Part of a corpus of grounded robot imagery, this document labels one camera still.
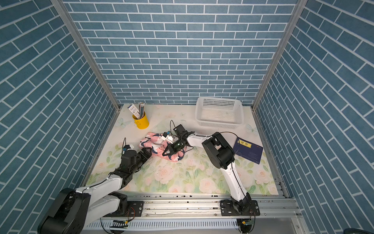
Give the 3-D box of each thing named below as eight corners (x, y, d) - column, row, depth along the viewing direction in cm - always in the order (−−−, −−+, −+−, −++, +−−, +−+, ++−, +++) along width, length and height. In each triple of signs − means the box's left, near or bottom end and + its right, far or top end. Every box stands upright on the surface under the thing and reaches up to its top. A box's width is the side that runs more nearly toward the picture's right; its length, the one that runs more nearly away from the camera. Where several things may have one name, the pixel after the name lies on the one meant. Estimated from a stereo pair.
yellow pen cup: (138, 131, 108) (133, 121, 99) (137, 124, 112) (132, 114, 103) (150, 127, 110) (146, 118, 101) (148, 121, 114) (144, 111, 105)
